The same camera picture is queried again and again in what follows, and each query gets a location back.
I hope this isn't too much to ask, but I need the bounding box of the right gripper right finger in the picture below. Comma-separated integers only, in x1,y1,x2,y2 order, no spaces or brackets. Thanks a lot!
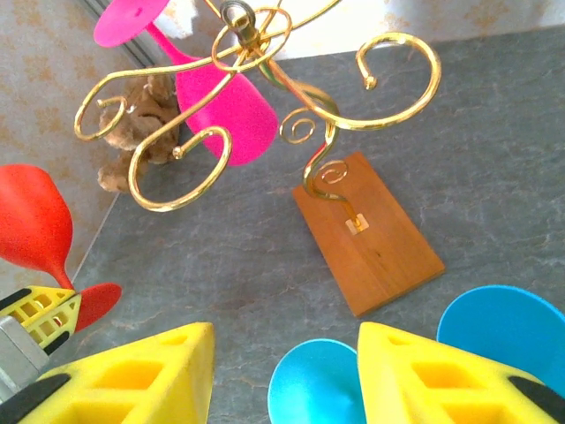
357,322,565,424

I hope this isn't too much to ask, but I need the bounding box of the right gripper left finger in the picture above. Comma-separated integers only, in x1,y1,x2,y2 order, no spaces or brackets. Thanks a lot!
19,322,216,424

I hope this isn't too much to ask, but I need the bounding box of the red wine glass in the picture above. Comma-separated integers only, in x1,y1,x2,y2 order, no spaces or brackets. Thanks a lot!
0,163,123,333

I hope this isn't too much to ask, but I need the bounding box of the darker blue wine glass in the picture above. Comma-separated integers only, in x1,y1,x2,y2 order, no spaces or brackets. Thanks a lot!
436,284,565,398

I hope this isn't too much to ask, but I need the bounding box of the light blue wine glass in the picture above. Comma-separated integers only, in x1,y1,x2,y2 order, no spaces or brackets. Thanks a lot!
267,338,367,424

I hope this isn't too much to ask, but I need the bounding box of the pink wine glass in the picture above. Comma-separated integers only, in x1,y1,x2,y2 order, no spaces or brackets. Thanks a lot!
94,0,279,167

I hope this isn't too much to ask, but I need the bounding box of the brown teddy bear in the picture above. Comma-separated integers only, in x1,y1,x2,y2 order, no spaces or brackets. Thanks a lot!
96,72,186,193

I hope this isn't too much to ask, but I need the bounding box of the gold wire wine glass rack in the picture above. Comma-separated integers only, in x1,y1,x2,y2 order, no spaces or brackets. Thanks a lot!
73,0,446,318

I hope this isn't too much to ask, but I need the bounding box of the aluminium frame post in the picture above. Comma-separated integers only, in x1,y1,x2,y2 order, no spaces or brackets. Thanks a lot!
83,0,154,70

